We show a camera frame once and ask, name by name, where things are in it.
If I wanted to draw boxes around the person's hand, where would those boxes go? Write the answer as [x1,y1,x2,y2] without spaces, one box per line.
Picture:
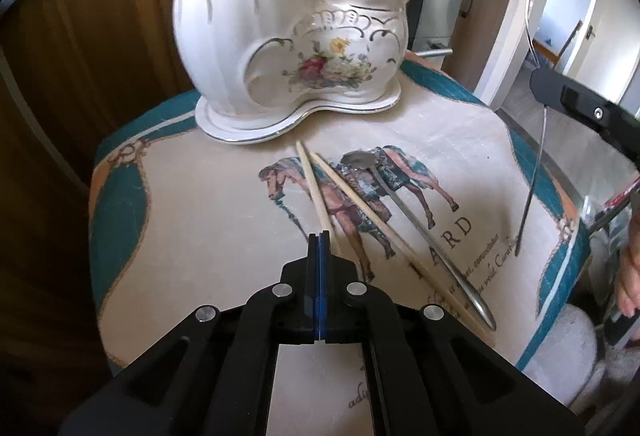
[615,212,640,318]

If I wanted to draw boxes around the white ceramic double utensil holder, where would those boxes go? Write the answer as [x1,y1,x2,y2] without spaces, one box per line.
[172,0,409,144]

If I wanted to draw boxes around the wooden chopstick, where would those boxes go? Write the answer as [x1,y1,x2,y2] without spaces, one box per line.
[295,140,342,255]
[310,152,494,347]

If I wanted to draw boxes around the printed horse table cloth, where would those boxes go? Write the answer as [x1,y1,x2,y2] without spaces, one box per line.
[88,50,592,436]

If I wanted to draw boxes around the silver fork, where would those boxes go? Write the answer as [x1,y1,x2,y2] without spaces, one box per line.
[514,0,548,257]

